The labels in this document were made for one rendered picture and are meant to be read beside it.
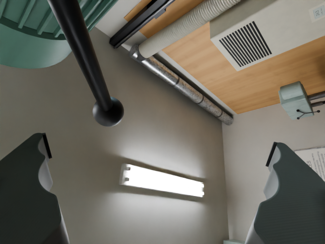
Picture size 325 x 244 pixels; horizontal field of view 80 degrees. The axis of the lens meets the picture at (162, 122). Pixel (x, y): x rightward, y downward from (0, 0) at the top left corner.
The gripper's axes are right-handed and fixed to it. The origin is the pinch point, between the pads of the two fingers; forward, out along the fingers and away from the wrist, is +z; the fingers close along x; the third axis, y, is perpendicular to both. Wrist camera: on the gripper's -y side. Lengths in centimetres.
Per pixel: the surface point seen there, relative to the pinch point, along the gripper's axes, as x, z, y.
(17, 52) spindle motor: -16.3, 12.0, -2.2
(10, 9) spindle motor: -13.5, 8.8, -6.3
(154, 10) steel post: -9, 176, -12
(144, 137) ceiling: -15, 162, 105
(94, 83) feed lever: -5.5, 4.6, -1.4
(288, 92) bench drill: 123, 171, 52
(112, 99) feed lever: -5.4, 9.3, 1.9
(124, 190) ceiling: -29, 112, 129
